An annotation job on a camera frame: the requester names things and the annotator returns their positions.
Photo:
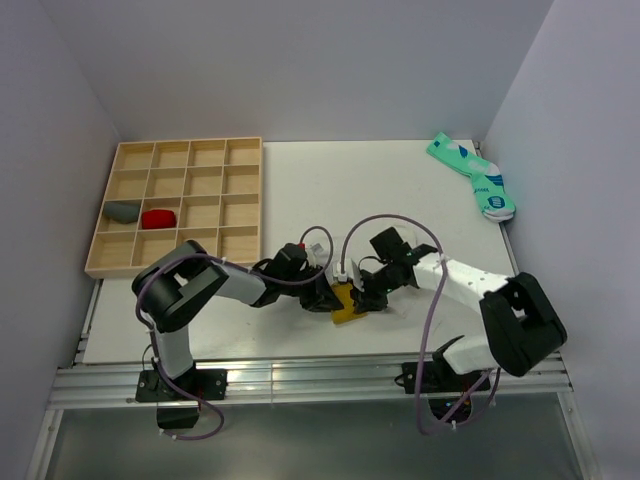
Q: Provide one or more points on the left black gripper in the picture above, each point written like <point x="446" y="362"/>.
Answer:
<point x="321" y="298"/>

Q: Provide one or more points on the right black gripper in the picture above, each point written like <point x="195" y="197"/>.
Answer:
<point x="367" y="301"/>

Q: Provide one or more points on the yellow sock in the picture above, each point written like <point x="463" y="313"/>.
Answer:
<point x="347" y="313"/>

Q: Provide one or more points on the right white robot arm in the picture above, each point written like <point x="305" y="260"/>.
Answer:
<point x="520" y="327"/>

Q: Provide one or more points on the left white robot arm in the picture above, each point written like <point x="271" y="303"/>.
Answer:
<point x="172" y="291"/>

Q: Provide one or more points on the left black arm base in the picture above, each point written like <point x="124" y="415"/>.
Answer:
<point x="206" y="384"/>

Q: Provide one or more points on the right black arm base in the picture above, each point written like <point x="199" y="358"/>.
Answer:
<point x="438" y="378"/>

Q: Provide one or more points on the rolled red sock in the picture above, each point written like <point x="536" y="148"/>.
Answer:
<point x="157" y="219"/>

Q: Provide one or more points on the wooden compartment tray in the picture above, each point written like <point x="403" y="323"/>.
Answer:
<point x="214" y="186"/>

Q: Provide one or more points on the mint green patterned sock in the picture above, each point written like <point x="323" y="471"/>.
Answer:
<point x="485" y="177"/>

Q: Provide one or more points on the rolled grey sock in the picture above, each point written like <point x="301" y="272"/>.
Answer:
<point x="122" y="212"/>

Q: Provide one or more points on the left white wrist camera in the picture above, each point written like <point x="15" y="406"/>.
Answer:
<point x="316" y="254"/>

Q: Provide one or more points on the aluminium rail frame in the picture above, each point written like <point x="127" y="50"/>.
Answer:
<point x="305" y="406"/>

